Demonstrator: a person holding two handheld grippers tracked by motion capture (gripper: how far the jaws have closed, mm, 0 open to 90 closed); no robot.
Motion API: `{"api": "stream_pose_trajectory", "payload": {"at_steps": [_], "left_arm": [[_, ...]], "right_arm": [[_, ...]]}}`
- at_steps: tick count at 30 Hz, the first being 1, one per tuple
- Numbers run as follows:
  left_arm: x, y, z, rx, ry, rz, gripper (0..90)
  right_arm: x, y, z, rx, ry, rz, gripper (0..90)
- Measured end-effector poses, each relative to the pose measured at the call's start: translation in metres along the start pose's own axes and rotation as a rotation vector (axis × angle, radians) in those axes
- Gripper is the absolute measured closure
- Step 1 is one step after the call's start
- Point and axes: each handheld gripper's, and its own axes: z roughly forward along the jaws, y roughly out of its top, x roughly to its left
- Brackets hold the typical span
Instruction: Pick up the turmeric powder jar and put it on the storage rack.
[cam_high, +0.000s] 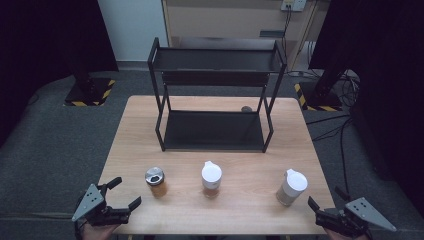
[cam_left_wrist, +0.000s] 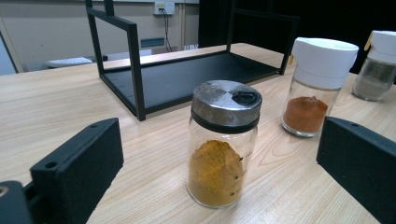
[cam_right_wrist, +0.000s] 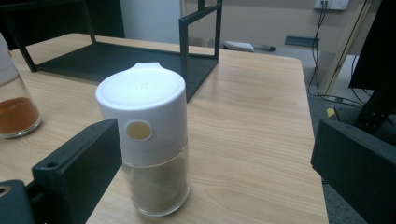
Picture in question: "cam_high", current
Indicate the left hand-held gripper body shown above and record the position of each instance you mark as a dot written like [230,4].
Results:
[88,201]

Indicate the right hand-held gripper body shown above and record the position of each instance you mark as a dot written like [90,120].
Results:
[361,211]

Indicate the silver lid yellow spice jar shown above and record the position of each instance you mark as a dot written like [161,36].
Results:
[154,175]

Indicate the white lid orange spice jar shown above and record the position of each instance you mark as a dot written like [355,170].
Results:
[211,175]

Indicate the black metal shelf rack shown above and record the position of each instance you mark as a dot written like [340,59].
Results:
[213,130]

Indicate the person's right hand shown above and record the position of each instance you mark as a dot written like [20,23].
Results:
[343,237]

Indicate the person's left hand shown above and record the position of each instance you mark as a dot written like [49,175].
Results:
[96,232]

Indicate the white lid grey spice jar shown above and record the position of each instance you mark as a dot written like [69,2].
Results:
[296,181]

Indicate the black stand with striped base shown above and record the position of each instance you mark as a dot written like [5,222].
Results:
[321,98]
[87,91]

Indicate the small grey round disc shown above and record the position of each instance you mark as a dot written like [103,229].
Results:
[246,109]

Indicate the dark curtain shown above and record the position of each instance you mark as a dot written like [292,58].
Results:
[40,43]
[390,66]

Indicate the beige wooden cabinet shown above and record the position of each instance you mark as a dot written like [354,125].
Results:
[226,20]

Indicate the white wall socket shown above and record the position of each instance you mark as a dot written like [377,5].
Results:
[293,4]

